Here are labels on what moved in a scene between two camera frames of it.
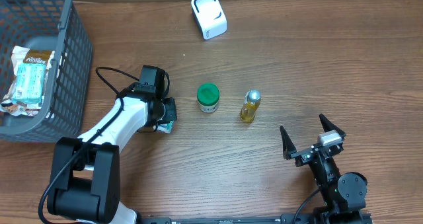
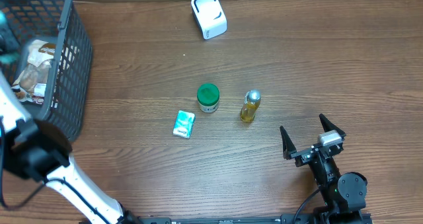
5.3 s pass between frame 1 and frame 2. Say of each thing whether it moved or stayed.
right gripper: stayed
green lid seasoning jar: stayed
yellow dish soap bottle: stayed
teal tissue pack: moved
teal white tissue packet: moved
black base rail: stayed
